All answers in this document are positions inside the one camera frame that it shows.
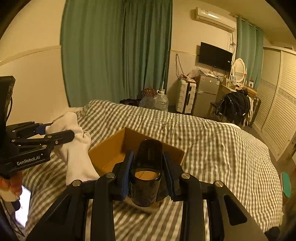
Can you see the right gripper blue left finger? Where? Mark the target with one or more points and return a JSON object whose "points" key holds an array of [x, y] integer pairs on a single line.
{"points": [[122, 176]]}

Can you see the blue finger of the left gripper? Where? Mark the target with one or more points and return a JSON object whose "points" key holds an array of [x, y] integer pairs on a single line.
{"points": [[41, 128], [59, 138]]}

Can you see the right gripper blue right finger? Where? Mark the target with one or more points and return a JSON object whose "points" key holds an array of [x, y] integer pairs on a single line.
{"points": [[172, 172]]}

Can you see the black glossy cup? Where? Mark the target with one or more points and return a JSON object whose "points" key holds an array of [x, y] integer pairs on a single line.
{"points": [[147, 184]]}

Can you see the white sock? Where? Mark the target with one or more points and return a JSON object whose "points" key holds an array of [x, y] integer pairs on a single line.
{"points": [[75, 153]]}

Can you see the brown cardboard box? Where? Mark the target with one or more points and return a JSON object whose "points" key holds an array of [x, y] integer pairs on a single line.
{"points": [[113, 150]]}

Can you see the person's left hand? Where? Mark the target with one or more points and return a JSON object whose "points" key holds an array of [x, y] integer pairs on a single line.
{"points": [[11, 189]]}

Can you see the clear water jug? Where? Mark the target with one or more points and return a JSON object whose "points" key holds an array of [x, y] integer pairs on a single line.
{"points": [[159, 102]]}

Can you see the smartphone with lit screen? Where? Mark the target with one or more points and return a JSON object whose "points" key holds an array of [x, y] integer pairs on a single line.
{"points": [[21, 215]]}

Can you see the brown patterned bag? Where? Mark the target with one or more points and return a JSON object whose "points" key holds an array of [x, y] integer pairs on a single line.
{"points": [[149, 92]]}

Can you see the white suitcase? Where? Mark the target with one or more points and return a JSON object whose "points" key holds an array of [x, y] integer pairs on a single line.
{"points": [[185, 95]]}

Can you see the silver mini fridge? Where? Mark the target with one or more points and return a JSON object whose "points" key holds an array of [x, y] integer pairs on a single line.
{"points": [[207, 89]]}

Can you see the black clothes on chair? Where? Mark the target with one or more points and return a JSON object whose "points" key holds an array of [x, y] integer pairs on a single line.
{"points": [[235, 107]]}

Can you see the large green curtain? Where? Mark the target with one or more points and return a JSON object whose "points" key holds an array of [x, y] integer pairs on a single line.
{"points": [[113, 50]]}

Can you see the white louvred wardrobe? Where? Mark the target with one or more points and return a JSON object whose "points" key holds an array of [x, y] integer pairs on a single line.
{"points": [[275, 120]]}

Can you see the teal round stool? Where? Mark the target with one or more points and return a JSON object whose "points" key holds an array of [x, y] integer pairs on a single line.
{"points": [[285, 184]]}

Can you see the white oval vanity mirror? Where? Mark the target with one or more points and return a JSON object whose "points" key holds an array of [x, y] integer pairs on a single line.
{"points": [[238, 71]]}

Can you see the small green curtain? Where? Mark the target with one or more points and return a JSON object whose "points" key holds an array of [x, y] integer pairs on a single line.
{"points": [[250, 49]]}

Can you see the white air conditioner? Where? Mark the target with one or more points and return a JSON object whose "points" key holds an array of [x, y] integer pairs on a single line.
{"points": [[212, 18]]}

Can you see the black wall television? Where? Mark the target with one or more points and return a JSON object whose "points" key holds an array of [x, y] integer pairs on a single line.
{"points": [[215, 57]]}

